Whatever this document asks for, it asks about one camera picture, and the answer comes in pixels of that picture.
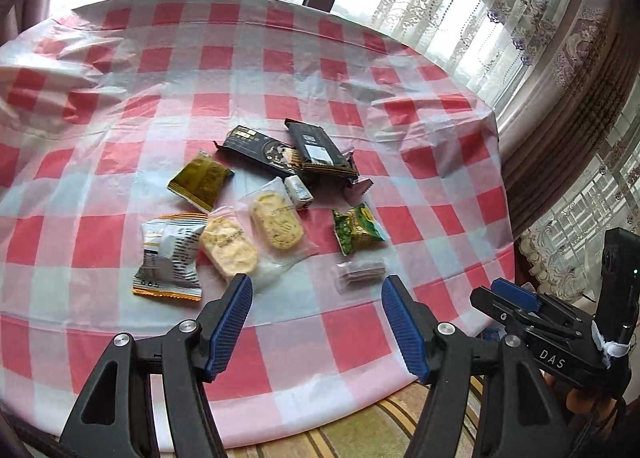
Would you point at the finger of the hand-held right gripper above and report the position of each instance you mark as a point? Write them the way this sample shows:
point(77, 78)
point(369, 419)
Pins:
point(492, 305)
point(515, 293)

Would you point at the white lace curtain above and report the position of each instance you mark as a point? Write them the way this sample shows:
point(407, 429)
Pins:
point(450, 2)

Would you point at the green pea snack packet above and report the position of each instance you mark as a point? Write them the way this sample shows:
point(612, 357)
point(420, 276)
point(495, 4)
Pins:
point(357, 230)

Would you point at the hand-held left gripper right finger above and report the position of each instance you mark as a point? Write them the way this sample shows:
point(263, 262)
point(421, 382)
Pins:
point(402, 328)

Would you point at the brown patterned curtain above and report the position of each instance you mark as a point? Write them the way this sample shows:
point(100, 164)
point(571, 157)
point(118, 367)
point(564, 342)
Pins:
point(565, 112)

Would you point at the small clear brown snack packet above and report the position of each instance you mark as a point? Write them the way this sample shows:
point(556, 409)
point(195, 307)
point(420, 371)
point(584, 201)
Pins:
point(360, 274)

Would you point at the black packet with white label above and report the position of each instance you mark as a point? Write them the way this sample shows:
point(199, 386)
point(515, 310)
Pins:
point(315, 147)

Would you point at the person's right hand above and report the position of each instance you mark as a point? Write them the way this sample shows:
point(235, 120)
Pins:
point(582, 405)

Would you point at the clear cookie packet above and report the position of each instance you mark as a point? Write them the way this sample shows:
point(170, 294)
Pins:
point(227, 248)
point(277, 223)

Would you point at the red white checked tablecloth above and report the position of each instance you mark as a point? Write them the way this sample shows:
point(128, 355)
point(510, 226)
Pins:
point(150, 87)

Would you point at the olive green snack packet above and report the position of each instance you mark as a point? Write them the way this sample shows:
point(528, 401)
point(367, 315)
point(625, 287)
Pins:
point(200, 180)

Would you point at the orange white snack packet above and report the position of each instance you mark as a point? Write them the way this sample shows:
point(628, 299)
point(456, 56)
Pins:
point(167, 258)

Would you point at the striped towel cushion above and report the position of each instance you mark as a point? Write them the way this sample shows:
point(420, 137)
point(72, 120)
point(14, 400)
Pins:
point(360, 430)

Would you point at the small white candy packet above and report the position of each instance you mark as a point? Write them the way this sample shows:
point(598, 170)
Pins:
point(298, 190)

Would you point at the blue snack packet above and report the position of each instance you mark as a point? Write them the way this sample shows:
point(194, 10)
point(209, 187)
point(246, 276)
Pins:
point(492, 335)

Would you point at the small purple snack packet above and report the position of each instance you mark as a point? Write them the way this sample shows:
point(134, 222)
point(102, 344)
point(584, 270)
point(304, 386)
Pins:
point(356, 190)

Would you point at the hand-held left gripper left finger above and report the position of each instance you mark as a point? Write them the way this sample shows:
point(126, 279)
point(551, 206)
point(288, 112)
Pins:
point(230, 328)

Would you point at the black cracker packet with picture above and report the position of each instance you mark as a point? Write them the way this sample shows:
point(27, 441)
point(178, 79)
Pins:
point(255, 147)

